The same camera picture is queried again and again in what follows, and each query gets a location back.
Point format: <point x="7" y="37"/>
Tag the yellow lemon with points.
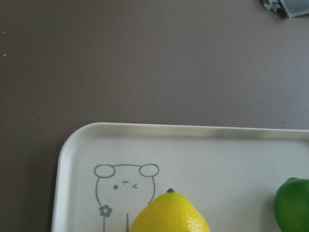
<point x="170" y="212"/>

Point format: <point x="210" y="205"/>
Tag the green lime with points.
<point x="292" y="205"/>

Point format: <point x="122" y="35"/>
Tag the cream rabbit tray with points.
<point x="108" y="172"/>

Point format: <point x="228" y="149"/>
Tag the grey folded cloth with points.
<point x="291" y="8"/>

